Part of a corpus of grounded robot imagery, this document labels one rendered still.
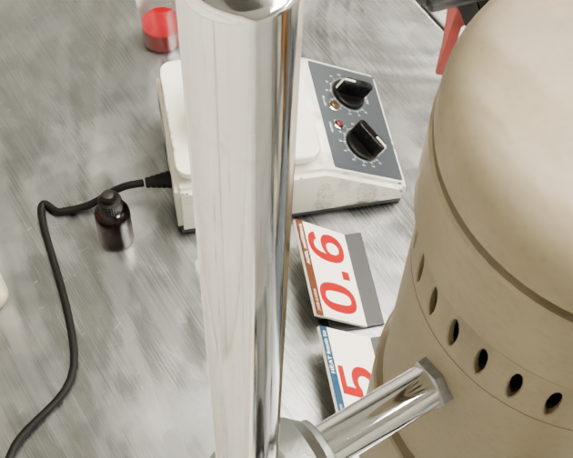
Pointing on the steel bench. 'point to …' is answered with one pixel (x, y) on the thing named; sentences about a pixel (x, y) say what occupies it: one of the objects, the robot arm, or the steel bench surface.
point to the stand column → (243, 202)
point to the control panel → (324, 80)
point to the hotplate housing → (348, 181)
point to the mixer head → (503, 243)
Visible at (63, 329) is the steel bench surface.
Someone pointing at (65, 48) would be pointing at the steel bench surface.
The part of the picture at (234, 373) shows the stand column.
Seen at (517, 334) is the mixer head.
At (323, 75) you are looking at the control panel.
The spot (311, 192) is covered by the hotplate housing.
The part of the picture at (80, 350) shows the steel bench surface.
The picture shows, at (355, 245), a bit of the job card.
